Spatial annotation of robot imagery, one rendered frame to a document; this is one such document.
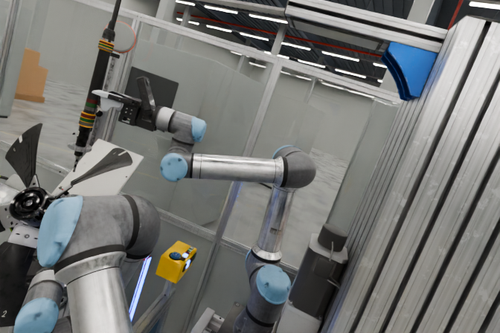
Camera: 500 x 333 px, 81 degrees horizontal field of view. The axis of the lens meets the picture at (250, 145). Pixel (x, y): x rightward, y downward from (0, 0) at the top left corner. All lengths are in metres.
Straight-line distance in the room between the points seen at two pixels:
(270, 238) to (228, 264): 0.74
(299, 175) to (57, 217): 0.61
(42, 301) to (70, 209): 0.32
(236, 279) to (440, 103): 1.50
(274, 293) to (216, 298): 0.93
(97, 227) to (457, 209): 0.62
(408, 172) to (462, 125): 0.11
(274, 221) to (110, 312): 0.64
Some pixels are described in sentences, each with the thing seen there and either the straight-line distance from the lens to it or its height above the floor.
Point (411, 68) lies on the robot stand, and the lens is 0.67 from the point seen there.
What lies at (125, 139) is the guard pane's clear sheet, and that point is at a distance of 1.90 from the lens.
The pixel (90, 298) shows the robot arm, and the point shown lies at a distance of 0.59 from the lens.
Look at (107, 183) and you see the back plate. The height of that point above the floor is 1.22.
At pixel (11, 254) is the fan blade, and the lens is 1.25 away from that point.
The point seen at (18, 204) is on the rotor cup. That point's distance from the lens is 1.26.
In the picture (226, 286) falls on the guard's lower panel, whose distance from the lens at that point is 1.87.
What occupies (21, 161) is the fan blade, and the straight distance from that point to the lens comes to 1.44.
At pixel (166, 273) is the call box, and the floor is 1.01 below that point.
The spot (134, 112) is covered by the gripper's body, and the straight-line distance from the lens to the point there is 1.00.
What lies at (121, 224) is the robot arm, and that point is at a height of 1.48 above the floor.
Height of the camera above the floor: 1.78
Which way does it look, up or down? 8 degrees down
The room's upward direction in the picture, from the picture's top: 19 degrees clockwise
